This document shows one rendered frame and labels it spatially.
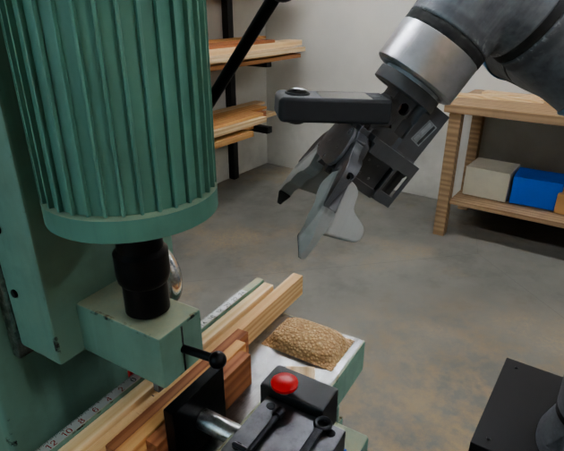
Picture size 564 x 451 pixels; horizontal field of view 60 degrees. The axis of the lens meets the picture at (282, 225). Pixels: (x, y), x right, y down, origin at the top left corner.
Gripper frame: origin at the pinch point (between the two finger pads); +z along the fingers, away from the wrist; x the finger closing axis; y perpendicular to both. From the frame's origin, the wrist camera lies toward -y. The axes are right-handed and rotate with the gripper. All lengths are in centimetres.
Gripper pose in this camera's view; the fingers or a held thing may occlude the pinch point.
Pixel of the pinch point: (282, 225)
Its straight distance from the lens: 55.0
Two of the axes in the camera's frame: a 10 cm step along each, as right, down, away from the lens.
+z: -5.7, 7.8, 2.6
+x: -1.5, -4.1, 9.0
